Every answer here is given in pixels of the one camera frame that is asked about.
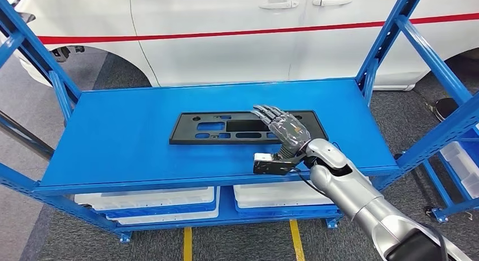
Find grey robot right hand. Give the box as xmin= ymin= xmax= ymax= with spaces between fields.
xmin=250 ymin=104 xmax=313 ymax=161

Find black plastic panel part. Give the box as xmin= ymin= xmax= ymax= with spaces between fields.
xmin=168 ymin=110 xmax=329 ymax=146

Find blue metal shelf rack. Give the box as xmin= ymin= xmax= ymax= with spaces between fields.
xmin=423 ymin=123 xmax=479 ymax=223
xmin=0 ymin=0 xmax=479 ymax=245

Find white car with red stripe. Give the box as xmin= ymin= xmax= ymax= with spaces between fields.
xmin=15 ymin=0 xmax=479 ymax=92

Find black round stand base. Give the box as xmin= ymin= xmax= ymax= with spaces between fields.
xmin=426 ymin=97 xmax=460 ymax=122

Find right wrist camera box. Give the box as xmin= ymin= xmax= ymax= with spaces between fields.
xmin=252 ymin=152 xmax=302 ymax=177

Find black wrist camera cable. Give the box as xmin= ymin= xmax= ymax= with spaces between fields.
xmin=293 ymin=168 xmax=328 ymax=197

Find chrome stanchion post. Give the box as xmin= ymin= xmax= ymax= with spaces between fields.
xmin=0 ymin=110 xmax=56 ymax=161

